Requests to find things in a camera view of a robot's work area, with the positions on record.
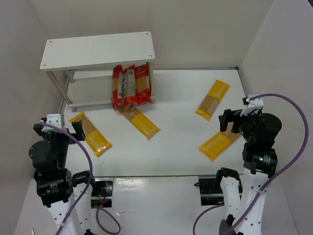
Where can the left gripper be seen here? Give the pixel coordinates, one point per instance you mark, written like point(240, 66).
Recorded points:
point(59, 133)

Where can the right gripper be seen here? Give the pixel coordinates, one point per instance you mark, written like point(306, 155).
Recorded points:
point(235, 123)

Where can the yellow pasta bag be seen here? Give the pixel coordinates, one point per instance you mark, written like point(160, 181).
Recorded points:
point(212, 99)
point(139, 121)
point(94, 138)
point(217, 144)

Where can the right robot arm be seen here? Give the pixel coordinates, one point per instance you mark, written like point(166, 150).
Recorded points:
point(245, 195)

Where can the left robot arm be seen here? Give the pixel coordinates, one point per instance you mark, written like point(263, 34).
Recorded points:
point(65, 195)

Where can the white two-tier shelf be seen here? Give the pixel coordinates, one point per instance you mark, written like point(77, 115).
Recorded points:
point(81, 67)

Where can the left red spaghetti bag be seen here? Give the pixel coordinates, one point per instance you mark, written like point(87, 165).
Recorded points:
point(117, 87)

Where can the red spaghetti bag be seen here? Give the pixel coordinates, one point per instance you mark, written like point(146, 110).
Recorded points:
point(117, 87)
point(142, 85)
point(129, 87)

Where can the middle red spaghetti bag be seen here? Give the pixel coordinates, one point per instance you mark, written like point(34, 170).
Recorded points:
point(129, 87)

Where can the right red spaghetti bag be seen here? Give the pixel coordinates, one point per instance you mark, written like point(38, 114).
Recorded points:
point(142, 85)

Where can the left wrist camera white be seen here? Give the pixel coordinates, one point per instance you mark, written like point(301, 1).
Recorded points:
point(55, 120)

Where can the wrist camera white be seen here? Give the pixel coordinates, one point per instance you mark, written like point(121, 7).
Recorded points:
point(55, 120)
point(253, 106)

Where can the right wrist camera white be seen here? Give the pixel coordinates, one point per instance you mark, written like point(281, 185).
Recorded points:
point(253, 106)

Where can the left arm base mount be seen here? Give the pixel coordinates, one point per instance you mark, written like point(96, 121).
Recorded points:
point(102, 193)

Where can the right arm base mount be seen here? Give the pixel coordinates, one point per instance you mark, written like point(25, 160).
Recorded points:
point(210, 191)

